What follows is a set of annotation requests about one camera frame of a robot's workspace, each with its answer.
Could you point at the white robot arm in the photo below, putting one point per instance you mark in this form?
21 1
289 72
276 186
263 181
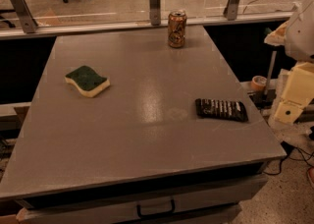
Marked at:
296 36

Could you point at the black rxbar chocolate bar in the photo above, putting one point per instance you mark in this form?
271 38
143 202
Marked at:
221 109

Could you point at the green yellow sponge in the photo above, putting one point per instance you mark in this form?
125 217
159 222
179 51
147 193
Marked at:
87 81

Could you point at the orange soda can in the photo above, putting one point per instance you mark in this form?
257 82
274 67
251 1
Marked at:
176 28

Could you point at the masking tape roll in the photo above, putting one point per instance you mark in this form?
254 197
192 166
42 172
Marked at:
258 83

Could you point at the grey drawer with handle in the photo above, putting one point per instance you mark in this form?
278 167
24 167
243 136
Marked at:
214 203

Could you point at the middle metal glass bracket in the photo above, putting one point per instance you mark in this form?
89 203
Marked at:
155 13

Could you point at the grey metal post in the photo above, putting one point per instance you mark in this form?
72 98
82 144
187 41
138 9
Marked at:
269 75

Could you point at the left metal glass bracket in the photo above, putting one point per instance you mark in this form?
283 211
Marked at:
28 23

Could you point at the metal window rail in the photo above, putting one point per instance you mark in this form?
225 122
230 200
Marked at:
17 33

